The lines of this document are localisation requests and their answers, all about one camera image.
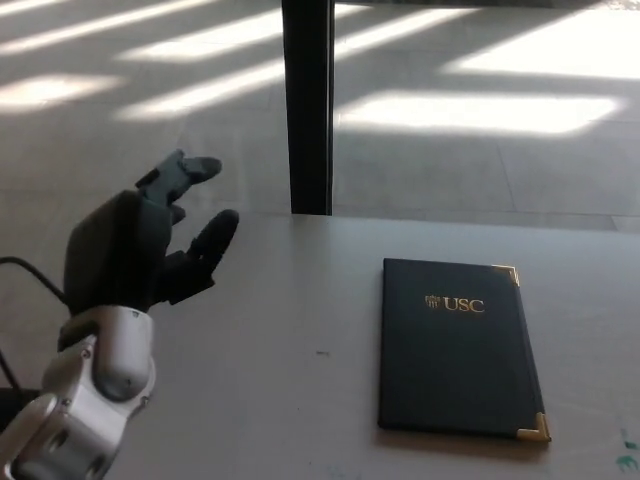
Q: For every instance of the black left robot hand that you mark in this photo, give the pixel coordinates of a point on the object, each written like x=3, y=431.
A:
x=117, y=250

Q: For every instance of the dark blue gold-cornered diary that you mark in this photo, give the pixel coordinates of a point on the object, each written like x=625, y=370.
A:
x=455, y=350

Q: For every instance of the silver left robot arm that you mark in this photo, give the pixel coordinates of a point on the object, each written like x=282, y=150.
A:
x=80, y=395

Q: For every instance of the black vertical pillar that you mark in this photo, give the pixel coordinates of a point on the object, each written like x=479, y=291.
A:
x=309, y=105

